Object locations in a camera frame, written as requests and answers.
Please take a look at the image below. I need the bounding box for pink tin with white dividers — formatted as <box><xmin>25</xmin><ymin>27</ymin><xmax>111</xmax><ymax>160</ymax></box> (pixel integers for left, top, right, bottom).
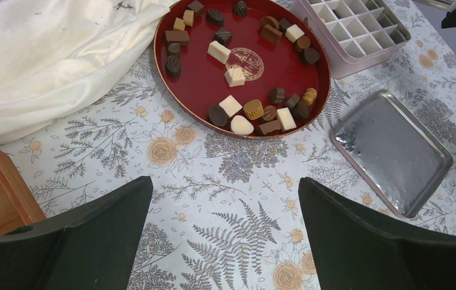
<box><xmin>290</xmin><ymin>0</ymin><xmax>411</xmax><ymax>79</ymax></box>

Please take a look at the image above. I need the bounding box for cream cloth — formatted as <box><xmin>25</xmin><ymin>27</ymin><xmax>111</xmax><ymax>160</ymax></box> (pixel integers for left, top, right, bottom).
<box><xmin>0</xmin><ymin>1</ymin><xmax>172</xmax><ymax>145</ymax></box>

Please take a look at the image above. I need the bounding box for red round tray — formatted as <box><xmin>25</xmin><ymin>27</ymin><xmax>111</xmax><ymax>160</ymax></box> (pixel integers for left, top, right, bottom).
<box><xmin>154</xmin><ymin>1</ymin><xmax>331</xmax><ymax>131</ymax></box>

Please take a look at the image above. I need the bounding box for silver tin lid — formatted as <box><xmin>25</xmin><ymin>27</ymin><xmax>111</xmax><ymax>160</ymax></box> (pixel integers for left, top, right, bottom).
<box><xmin>330</xmin><ymin>90</ymin><xmax>454</xmax><ymax>219</ymax></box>

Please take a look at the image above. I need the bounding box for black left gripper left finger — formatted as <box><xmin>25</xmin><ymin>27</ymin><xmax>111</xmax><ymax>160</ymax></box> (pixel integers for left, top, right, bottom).
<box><xmin>0</xmin><ymin>176</ymin><xmax>153</xmax><ymax>289</ymax></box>

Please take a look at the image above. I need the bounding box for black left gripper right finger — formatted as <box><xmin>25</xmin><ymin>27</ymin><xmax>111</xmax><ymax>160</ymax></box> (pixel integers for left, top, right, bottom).
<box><xmin>298</xmin><ymin>178</ymin><xmax>456</xmax><ymax>289</ymax></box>

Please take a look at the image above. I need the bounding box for floral table mat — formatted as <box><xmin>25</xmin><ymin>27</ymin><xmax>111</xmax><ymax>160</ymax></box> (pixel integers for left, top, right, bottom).
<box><xmin>2</xmin><ymin>1</ymin><xmax>456</xmax><ymax>289</ymax></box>

